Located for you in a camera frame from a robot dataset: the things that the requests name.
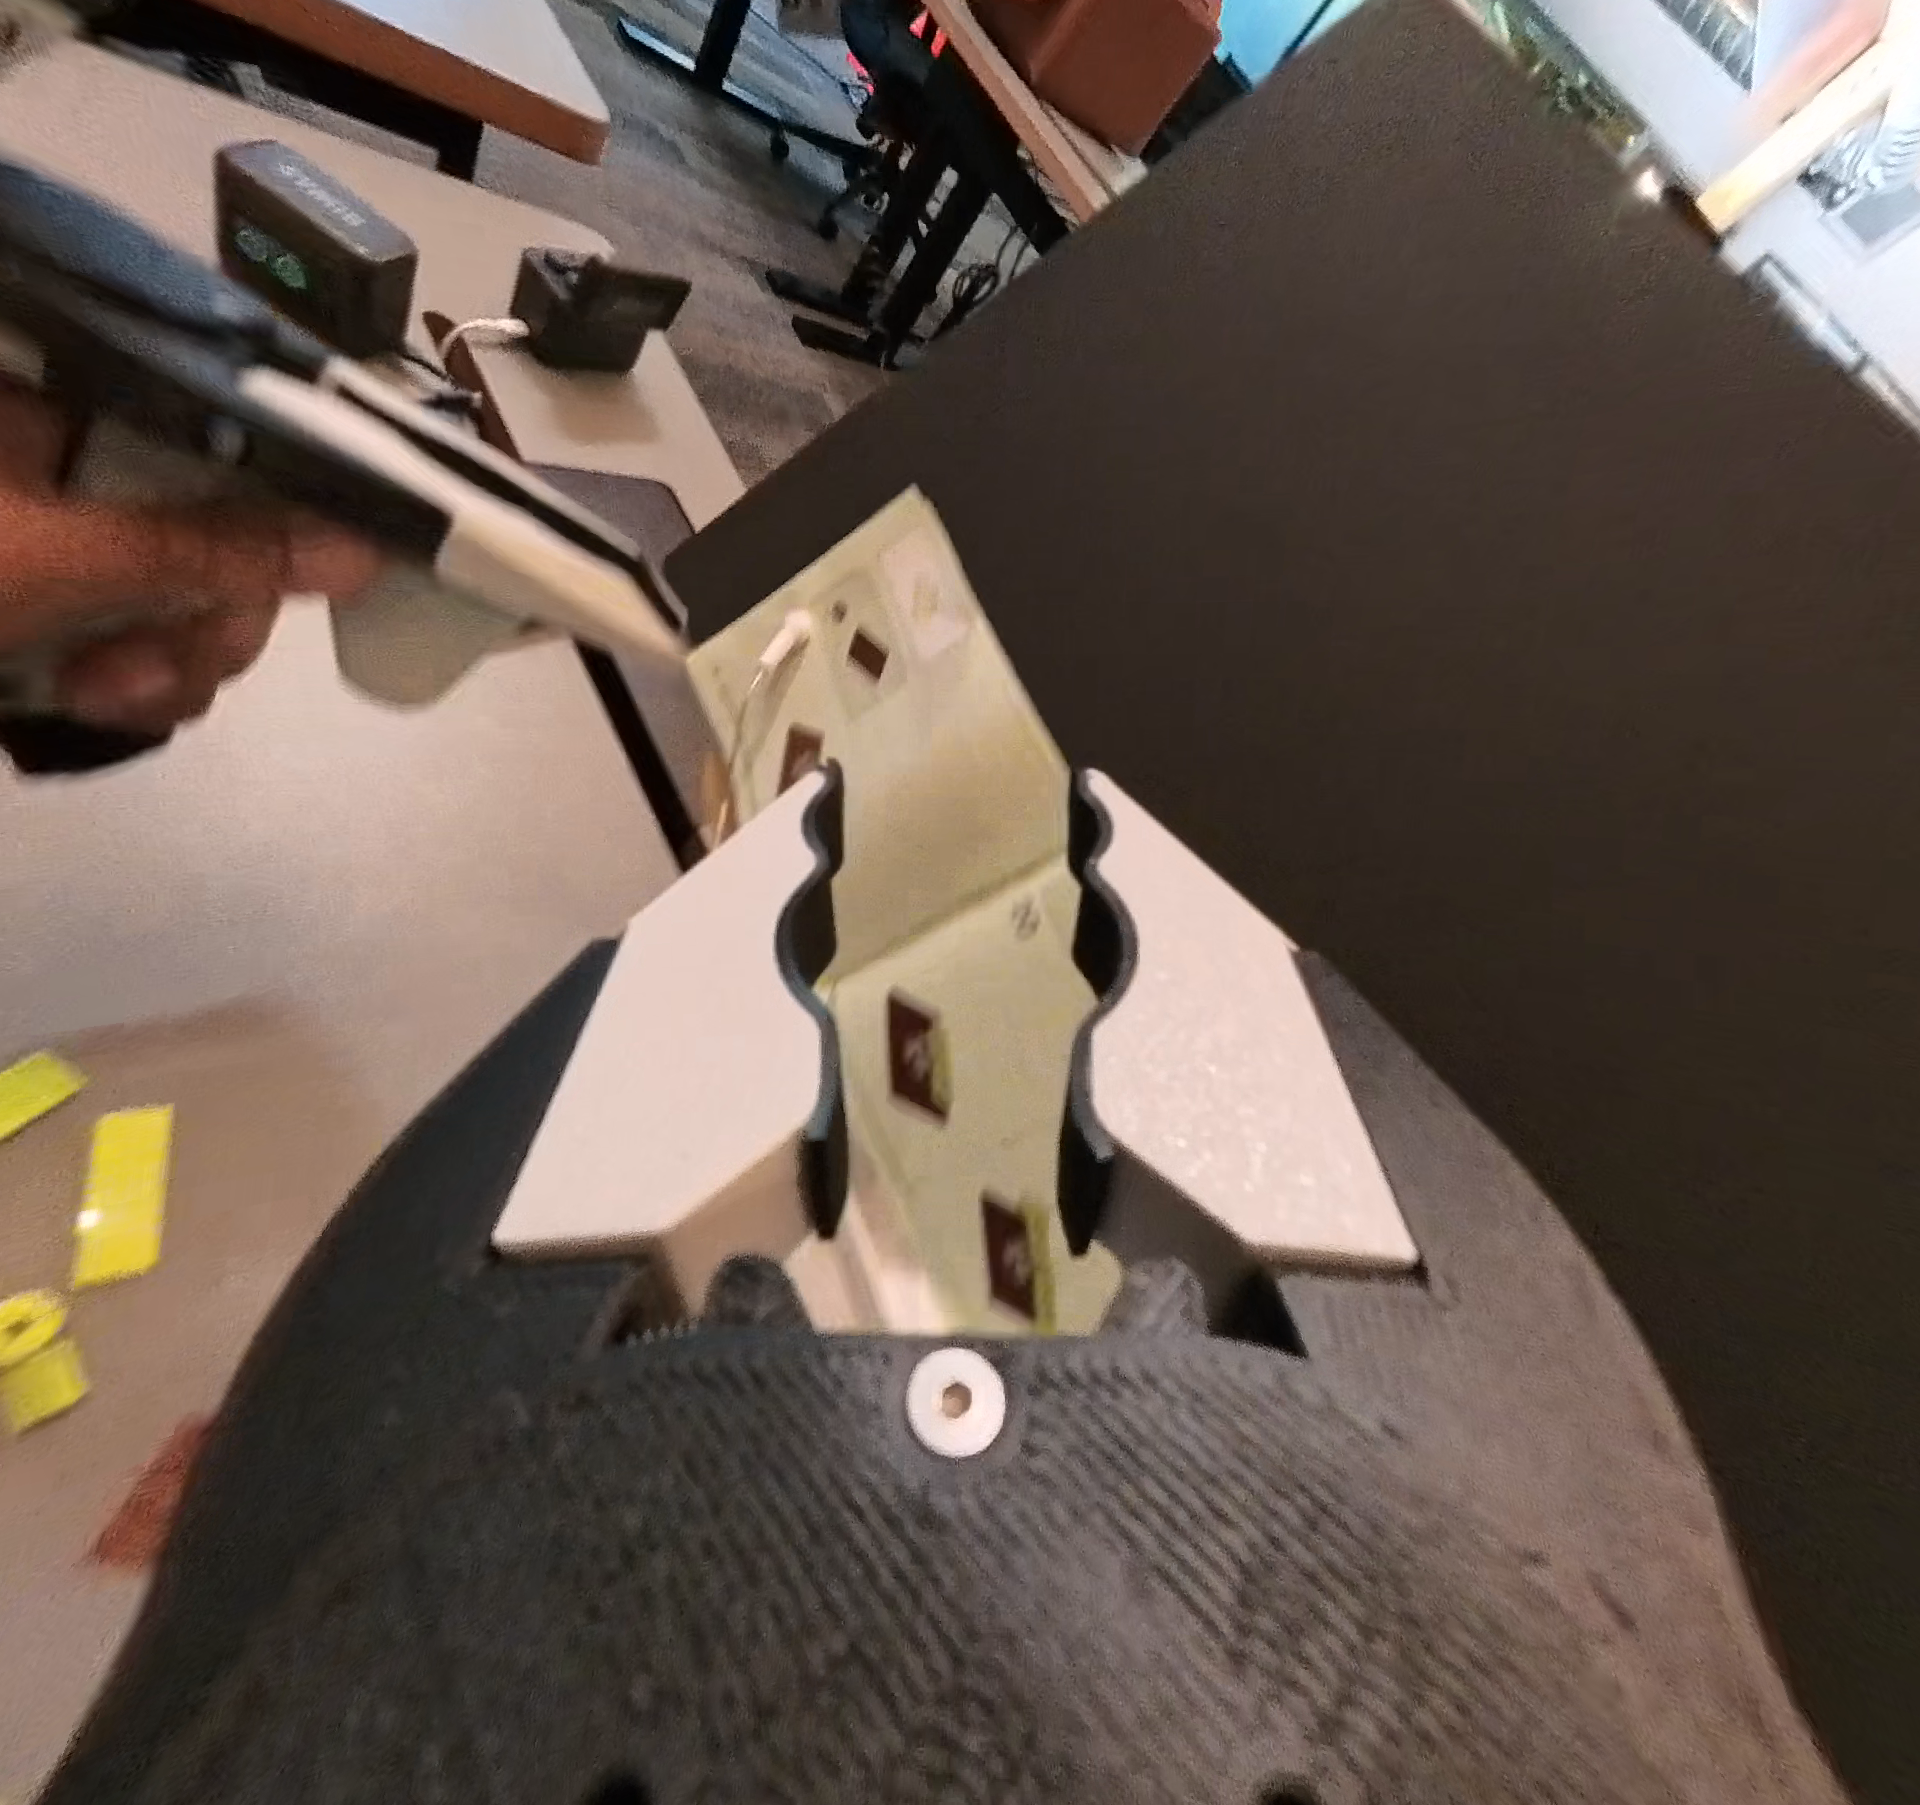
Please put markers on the pile of lime bricks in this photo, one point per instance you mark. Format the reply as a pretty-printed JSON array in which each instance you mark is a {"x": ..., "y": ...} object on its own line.
[{"x": 123, "y": 1199}]

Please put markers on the brown cardboard box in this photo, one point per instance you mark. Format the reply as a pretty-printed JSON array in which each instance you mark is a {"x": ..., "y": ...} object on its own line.
[{"x": 1097, "y": 20}]

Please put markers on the background wooden desk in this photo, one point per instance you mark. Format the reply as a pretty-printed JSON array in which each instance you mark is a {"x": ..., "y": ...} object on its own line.
[{"x": 406, "y": 20}]

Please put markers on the black backdrop board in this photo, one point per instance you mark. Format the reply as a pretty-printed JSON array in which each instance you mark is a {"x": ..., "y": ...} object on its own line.
[{"x": 1502, "y": 560}]

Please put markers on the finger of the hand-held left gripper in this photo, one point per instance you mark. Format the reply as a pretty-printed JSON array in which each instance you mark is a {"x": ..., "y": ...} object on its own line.
[
  {"x": 525, "y": 560},
  {"x": 345, "y": 403}
]

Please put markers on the building instruction booklet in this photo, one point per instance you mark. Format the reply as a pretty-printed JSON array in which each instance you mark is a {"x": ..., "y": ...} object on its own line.
[{"x": 946, "y": 725}]

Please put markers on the black battery charger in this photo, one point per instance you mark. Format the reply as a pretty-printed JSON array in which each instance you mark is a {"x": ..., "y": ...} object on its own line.
[{"x": 317, "y": 244}]

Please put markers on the person's left hand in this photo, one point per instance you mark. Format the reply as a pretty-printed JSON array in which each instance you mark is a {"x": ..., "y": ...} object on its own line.
[{"x": 137, "y": 574}]

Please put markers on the small black device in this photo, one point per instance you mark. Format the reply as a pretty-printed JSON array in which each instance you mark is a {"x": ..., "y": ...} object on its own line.
[{"x": 592, "y": 304}]

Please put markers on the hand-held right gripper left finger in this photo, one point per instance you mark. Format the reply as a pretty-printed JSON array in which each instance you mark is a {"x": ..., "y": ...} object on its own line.
[{"x": 677, "y": 1084}]

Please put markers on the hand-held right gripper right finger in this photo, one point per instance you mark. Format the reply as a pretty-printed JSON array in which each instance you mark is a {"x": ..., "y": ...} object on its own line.
[{"x": 1262, "y": 1100}]

